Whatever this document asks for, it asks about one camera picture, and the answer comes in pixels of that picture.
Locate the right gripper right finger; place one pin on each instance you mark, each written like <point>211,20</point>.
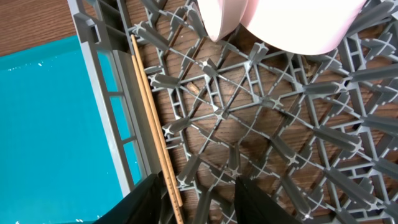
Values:
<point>253,206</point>

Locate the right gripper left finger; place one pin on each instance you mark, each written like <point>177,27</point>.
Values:
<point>141,206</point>

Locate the wooden chopstick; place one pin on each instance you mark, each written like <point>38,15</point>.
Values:
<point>155,149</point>
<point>144,77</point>

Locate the pink plate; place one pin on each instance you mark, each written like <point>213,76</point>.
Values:
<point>221,17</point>

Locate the grey dishwasher rack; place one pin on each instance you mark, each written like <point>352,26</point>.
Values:
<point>316,133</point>

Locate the teal plastic serving tray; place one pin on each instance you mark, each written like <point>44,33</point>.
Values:
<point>56,166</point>

